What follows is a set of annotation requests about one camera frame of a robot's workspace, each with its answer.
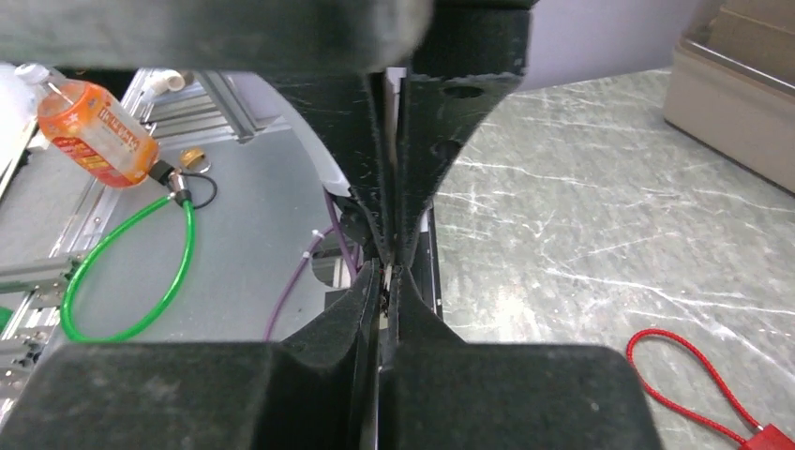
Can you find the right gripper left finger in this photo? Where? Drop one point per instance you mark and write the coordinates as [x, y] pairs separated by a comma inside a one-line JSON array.
[[312, 390]]

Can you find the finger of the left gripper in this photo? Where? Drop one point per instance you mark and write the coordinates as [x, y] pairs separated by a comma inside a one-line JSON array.
[[473, 55]]

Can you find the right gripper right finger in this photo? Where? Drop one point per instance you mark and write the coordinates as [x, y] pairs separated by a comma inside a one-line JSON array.
[[441, 392]]

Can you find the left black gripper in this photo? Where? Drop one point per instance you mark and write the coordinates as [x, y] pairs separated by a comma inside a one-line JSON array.
[[347, 112]]

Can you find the silver key bunch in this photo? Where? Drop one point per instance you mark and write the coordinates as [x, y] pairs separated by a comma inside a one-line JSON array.
[[385, 290]]

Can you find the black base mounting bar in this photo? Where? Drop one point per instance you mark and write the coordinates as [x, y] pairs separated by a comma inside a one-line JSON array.
[[355, 246]]

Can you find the brass padlock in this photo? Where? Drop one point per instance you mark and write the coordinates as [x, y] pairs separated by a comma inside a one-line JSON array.
[[194, 160]]

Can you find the orange drink bottle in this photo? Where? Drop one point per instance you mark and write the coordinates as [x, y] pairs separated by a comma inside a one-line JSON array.
[[90, 126]]

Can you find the brown translucent tool box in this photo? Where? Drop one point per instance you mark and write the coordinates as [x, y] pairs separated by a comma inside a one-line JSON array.
[[731, 86]]

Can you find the aluminium frame rail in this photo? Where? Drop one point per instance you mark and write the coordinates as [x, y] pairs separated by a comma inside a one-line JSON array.
[[53, 209]]

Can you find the green cable lock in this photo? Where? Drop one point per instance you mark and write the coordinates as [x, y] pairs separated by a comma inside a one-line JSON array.
[[136, 270]]

